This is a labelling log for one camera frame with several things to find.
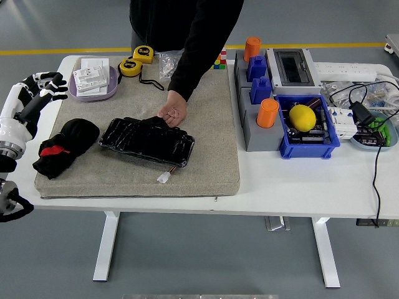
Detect person's left hand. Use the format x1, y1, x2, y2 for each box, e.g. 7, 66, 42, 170
157, 90, 189, 128

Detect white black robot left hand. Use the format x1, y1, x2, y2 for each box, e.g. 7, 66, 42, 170
0, 72, 69, 143

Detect black glossy panel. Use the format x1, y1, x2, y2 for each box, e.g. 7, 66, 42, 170
99, 115, 196, 169

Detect black rag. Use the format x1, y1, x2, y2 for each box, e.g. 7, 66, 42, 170
32, 118, 100, 181

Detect clear plastic bag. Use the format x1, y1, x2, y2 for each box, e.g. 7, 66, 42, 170
155, 49, 184, 82

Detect yellow tape measure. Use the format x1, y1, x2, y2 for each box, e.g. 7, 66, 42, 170
117, 58, 165, 92
132, 45, 155, 65

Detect colourful puzzle cube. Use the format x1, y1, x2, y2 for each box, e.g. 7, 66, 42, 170
213, 48, 227, 70

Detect grey base block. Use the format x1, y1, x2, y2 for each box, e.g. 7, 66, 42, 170
239, 87, 285, 153
233, 49, 272, 91

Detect purple tray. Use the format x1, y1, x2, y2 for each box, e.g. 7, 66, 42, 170
68, 65, 119, 102

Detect flat white socket plate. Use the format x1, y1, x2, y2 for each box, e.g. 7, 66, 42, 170
76, 84, 108, 97
80, 57, 110, 75

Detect grey-brown mat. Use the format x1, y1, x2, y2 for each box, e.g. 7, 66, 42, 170
34, 55, 241, 199

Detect blue block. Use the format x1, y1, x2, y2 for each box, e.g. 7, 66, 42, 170
250, 76, 274, 105
247, 55, 269, 83

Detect orange cylinder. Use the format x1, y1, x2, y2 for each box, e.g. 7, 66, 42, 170
256, 98, 280, 128
243, 36, 262, 63

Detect white socket with raised back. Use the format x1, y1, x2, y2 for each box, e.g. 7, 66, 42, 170
73, 66, 109, 91

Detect person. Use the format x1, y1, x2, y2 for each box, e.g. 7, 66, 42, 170
128, 0, 244, 54

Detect white electrical distribution box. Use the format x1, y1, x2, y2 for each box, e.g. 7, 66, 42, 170
265, 47, 324, 96

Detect yellow lemon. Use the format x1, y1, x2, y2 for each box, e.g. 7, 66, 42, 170
289, 104, 317, 131

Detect blue plastic bin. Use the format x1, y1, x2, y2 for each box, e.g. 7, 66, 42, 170
274, 94, 341, 159

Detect white table leg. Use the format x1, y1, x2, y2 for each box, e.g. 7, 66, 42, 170
311, 217, 341, 289
92, 211, 121, 282

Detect clear bags of small parts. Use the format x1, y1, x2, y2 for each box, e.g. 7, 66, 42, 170
320, 80, 399, 110

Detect white circuit breaker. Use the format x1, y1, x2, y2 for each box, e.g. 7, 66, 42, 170
327, 106, 358, 140

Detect white power strip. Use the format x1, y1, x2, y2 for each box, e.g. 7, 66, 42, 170
313, 62, 378, 82

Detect green plastic pieces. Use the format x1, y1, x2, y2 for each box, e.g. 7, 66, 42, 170
369, 117, 394, 147

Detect light blue bowl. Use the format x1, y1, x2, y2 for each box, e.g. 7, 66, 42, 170
349, 109, 398, 152

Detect black table control box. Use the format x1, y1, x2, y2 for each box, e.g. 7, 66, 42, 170
356, 219, 399, 228

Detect grey cart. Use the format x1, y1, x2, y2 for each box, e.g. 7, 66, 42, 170
384, 33, 399, 57

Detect white connector with wires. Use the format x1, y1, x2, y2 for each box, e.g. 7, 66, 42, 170
156, 166, 177, 184

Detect grey metal bracket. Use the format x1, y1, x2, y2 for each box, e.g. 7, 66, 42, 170
264, 216, 291, 232

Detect black power adapter with cord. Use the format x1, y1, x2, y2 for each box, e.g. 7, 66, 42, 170
329, 80, 399, 229

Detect white cable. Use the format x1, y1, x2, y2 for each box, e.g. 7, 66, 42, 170
377, 73, 399, 110

